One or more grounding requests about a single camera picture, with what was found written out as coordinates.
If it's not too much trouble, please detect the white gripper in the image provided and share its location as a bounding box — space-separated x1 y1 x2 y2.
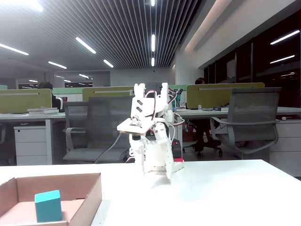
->
128 104 175 181

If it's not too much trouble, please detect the blue cube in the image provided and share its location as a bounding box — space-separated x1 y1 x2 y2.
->
34 190 63 223

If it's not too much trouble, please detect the brown cardboard box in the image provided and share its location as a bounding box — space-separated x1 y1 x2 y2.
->
0 172 103 226

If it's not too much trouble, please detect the red and black table clamp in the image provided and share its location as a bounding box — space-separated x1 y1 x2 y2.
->
173 139 184 163

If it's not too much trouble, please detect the grey mesh office chair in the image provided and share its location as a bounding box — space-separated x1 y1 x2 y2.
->
63 101 90 125
210 87 283 161
65 95 134 163

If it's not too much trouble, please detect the olive desk divider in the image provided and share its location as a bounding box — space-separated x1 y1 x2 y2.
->
186 82 266 110
82 86 136 102
0 89 53 114

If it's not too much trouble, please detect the seated person black hair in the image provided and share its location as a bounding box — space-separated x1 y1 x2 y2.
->
189 77 223 158
37 81 64 113

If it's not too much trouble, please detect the green desk divider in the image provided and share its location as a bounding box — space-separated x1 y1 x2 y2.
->
52 87 83 95

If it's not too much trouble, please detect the stack of books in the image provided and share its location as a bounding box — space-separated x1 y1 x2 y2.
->
27 106 59 116

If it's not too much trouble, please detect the white drawer cabinet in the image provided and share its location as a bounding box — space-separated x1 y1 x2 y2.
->
13 126 48 166
269 122 301 177

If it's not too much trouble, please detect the white office desk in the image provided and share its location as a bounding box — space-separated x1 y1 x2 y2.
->
175 106 301 123
0 112 67 165

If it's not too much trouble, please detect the white wrist camera plate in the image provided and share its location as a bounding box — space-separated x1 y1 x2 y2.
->
117 117 155 136

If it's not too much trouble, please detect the black camera cable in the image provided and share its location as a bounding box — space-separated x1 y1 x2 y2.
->
95 133 122 164

